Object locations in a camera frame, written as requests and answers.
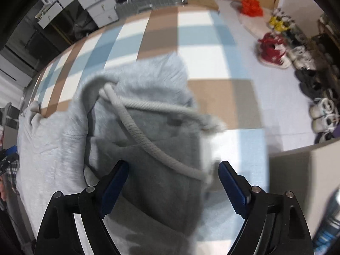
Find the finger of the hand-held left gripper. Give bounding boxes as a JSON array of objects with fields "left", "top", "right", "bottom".
[{"left": 0, "top": 146, "right": 19, "bottom": 165}]

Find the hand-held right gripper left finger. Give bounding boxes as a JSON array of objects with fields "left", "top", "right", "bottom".
[{"left": 33, "top": 160, "right": 130, "bottom": 255}]

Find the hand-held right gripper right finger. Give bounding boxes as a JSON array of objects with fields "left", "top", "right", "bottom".
[{"left": 218, "top": 161, "right": 314, "bottom": 255}]

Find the grey hoodie with red print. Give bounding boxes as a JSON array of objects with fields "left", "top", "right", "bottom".
[{"left": 17, "top": 52, "right": 226, "bottom": 255}]

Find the black white plaid cloth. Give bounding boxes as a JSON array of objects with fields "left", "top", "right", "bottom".
[{"left": 0, "top": 162, "right": 19, "bottom": 194}]

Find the beige side table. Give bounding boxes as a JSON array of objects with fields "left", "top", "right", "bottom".
[{"left": 268, "top": 138, "right": 340, "bottom": 255}]

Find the white wardrobe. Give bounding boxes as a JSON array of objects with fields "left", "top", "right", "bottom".
[{"left": 0, "top": 56, "right": 35, "bottom": 85}]

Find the blue white patterned item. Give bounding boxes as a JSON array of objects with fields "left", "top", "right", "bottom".
[{"left": 313, "top": 188, "right": 340, "bottom": 247}]

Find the dark grey cabinet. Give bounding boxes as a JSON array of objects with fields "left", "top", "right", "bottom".
[{"left": 5, "top": 13, "right": 69, "bottom": 67}]

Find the black bag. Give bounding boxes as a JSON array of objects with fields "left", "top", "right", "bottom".
[{"left": 62, "top": 5, "right": 99, "bottom": 41}]

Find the checkered bed blanket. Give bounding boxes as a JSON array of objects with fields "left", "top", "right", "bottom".
[{"left": 23, "top": 5, "right": 269, "bottom": 255}]

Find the white fluffy mat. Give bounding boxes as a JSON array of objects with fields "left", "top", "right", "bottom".
[{"left": 231, "top": 1, "right": 269, "bottom": 41}]

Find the white desk with drawers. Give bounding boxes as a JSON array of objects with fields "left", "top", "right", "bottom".
[{"left": 37, "top": 0, "right": 119, "bottom": 30}]

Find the wooden shoe rack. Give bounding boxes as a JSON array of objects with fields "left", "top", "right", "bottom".
[{"left": 317, "top": 12, "right": 340, "bottom": 91}]

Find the orange bag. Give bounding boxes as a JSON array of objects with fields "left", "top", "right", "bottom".
[{"left": 240, "top": 0, "right": 264, "bottom": 17}]

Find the silver suitcase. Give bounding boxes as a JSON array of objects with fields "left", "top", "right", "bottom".
[{"left": 114, "top": 0, "right": 184, "bottom": 19}]

